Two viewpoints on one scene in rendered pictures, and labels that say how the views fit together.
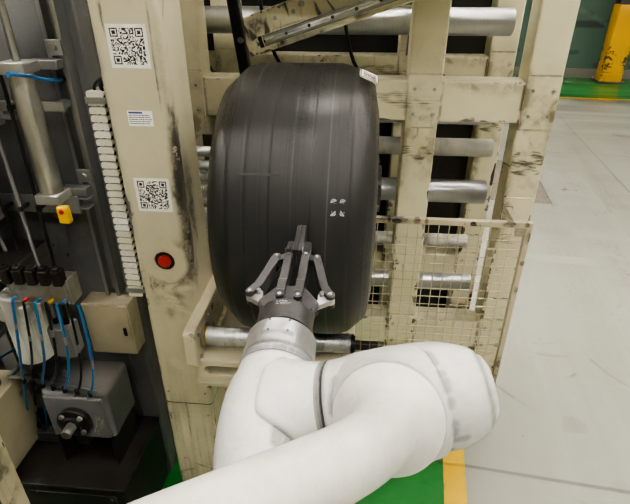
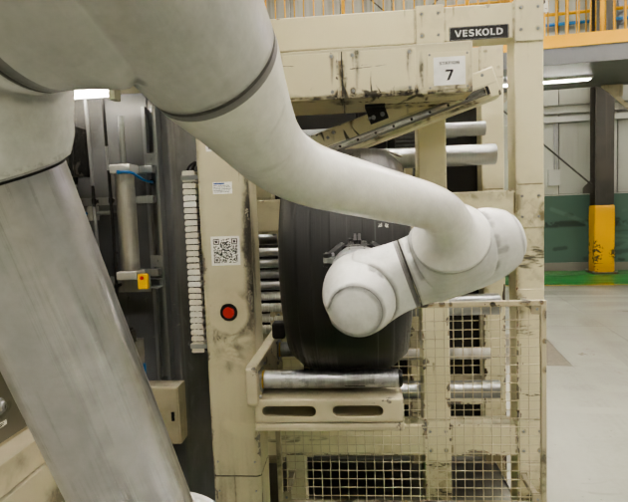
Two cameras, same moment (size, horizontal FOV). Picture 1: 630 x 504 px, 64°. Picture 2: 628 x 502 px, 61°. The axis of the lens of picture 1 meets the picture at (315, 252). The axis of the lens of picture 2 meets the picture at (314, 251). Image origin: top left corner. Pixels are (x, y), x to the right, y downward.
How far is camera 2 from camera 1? 50 cm
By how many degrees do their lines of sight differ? 25
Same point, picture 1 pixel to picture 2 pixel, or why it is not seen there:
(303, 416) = (389, 257)
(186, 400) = (234, 472)
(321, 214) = (371, 226)
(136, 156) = (215, 218)
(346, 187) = not seen: hidden behind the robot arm
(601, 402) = not seen: outside the picture
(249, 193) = (314, 215)
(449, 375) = (486, 211)
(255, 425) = (356, 265)
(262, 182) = not seen: hidden behind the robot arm
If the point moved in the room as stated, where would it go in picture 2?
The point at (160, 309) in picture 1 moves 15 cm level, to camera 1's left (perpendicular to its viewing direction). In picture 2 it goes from (219, 364) to (161, 366)
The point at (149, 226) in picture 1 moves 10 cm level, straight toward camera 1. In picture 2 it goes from (218, 279) to (226, 284)
